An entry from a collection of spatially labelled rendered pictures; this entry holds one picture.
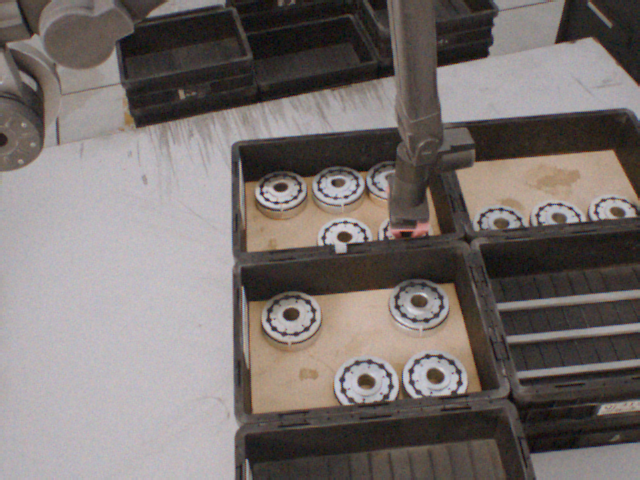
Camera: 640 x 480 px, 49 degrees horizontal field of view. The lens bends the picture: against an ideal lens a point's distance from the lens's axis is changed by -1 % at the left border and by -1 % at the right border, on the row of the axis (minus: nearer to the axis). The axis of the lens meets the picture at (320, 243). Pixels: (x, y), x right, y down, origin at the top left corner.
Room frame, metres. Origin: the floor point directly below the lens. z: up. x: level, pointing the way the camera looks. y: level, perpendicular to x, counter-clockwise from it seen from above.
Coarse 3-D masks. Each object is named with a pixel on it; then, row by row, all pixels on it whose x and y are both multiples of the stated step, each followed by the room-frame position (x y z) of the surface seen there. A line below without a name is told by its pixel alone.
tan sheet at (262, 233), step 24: (312, 192) 1.00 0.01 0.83; (264, 216) 0.94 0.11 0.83; (312, 216) 0.94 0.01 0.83; (336, 216) 0.93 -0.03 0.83; (360, 216) 0.93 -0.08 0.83; (384, 216) 0.93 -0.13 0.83; (432, 216) 0.92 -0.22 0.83; (264, 240) 0.88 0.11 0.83; (288, 240) 0.88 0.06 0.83; (312, 240) 0.88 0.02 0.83
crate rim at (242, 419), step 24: (456, 240) 0.77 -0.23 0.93; (240, 264) 0.75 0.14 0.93; (264, 264) 0.74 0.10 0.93; (240, 288) 0.70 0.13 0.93; (480, 288) 0.67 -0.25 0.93; (240, 312) 0.65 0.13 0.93; (480, 312) 0.62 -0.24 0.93; (240, 336) 0.60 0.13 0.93; (240, 360) 0.56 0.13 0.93; (240, 384) 0.53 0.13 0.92; (504, 384) 0.50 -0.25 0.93; (240, 408) 0.48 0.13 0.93; (312, 408) 0.48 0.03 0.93; (336, 408) 0.47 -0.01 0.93; (360, 408) 0.47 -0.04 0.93; (384, 408) 0.47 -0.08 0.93
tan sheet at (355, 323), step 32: (448, 288) 0.75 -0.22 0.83; (256, 320) 0.70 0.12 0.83; (288, 320) 0.70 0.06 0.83; (352, 320) 0.69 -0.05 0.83; (384, 320) 0.69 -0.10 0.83; (448, 320) 0.68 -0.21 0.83; (256, 352) 0.64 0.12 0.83; (288, 352) 0.63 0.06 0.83; (320, 352) 0.63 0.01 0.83; (352, 352) 0.63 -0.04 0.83; (384, 352) 0.62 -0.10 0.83; (416, 352) 0.62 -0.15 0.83; (448, 352) 0.62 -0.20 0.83; (256, 384) 0.58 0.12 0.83; (288, 384) 0.57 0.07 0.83; (320, 384) 0.57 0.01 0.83
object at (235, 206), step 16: (384, 128) 1.07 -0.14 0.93; (240, 144) 1.04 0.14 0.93; (256, 144) 1.04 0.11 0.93; (272, 144) 1.05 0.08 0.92; (448, 176) 0.92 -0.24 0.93; (448, 192) 0.88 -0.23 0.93; (384, 240) 0.78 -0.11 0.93; (400, 240) 0.78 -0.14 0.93; (416, 240) 0.78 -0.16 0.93; (432, 240) 0.78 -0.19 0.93; (240, 256) 0.76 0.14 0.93; (256, 256) 0.76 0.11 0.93; (272, 256) 0.76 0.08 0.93
